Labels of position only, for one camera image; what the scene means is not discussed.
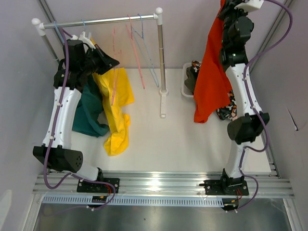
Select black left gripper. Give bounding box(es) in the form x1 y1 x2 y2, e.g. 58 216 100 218
80 44 119 76

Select pink wire hanger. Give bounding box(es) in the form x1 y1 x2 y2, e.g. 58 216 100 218
111 27 118 105
126 15 145 89

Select yellow shorts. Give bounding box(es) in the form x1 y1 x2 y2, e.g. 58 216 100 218
92 68 134 156

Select olive green shorts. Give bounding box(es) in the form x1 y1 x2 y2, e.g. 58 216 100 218
184 66 199 94

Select camouflage orange black shorts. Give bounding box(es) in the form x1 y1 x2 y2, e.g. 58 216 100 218
191 60 237 121

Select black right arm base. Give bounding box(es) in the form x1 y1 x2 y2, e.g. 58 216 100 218
199 169 249 196

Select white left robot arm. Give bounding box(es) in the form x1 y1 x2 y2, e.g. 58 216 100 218
33 38 119 193

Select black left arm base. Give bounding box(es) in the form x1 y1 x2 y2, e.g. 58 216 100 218
77 169 120 194

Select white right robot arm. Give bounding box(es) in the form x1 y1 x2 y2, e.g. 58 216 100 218
218 0 270 194

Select teal green shorts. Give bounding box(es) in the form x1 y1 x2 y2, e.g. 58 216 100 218
72 75 109 138

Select metal clothes rack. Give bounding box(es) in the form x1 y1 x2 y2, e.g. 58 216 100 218
31 7 168 118

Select white plastic basket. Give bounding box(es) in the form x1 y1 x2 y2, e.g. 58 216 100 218
180 63 197 99

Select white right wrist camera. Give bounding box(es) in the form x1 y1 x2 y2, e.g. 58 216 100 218
234 0 264 13

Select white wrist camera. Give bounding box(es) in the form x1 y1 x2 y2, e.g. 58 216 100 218
234 0 264 13
71 31 96 49

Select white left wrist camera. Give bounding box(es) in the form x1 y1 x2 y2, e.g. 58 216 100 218
71 31 96 49

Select white slotted cable duct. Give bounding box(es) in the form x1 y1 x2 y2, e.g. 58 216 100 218
42 195 224 207

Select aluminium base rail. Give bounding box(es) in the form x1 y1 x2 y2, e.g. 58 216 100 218
32 171 295 198

